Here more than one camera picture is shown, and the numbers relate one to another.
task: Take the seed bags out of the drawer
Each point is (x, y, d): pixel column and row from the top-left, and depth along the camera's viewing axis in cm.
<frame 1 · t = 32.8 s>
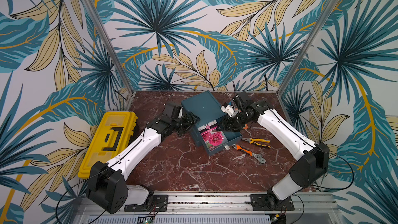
left hand: (197, 123, 78), fingers open
right hand: (220, 129, 78), fingers open
teal drawer cabinet: (207, 107, 85), point 22 cm above the table
teal top drawer: (229, 137, 78), point 18 cm above the table
pink flower seed bag: (211, 134, 80), point 18 cm above the table
yellow plastic toolbox: (110, 139, 77), point 17 cm above the table
yellow handled pliers: (252, 141, 95), point 2 cm above the table
orange adjustable wrench: (259, 156, 90), on the table

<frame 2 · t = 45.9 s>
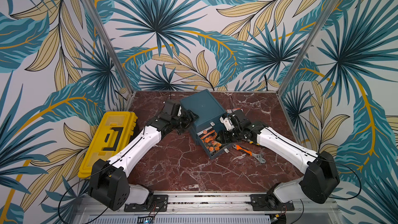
left hand: (196, 121, 79), fingers open
right hand: (219, 138, 82), fingers open
orange flower seed bag: (209, 138, 88), point 9 cm above the table
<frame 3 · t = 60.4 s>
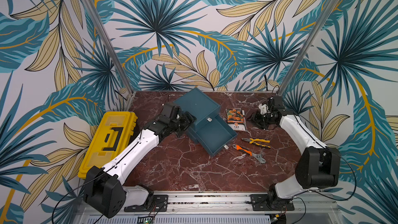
left hand: (193, 124, 78), fingers open
right hand: (249, 120, 88), fingers open
orange flower seed bag: (236, 119, 105), point 2 cm above the table
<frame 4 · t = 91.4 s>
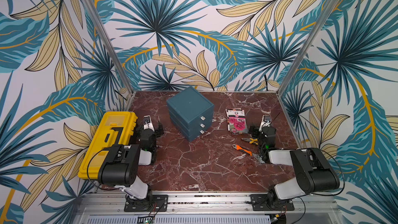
left hand: (150, 123, 92), fingers open
right hand: (262, 123, 92), fingers open
teal drawer cabinet: (191, 114, 82), point 22 cm above the table
pink flower seed bag 2: (236, 121, 102), point 3 cm above the table
